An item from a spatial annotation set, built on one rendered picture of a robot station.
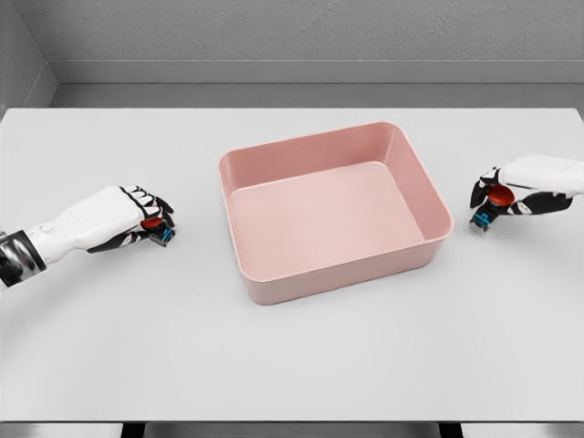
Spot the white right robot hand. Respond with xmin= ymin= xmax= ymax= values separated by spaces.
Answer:
xmin=469 ymin=153 xmax=584 ymax=225

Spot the red-button industrial switch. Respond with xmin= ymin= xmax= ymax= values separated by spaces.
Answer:
xmin=469 ymin=183 xmax=516 ymax=234
xmin=139 ymin=216 xmax=177 ymax=248

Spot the pink rectangular plastic basket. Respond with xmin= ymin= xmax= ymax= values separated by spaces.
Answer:
xmin=216 ymin=120 xmax=454 ymax=307

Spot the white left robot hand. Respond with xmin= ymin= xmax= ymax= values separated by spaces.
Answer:
xmin=62 ymin=184 xmax=176 ymax=255

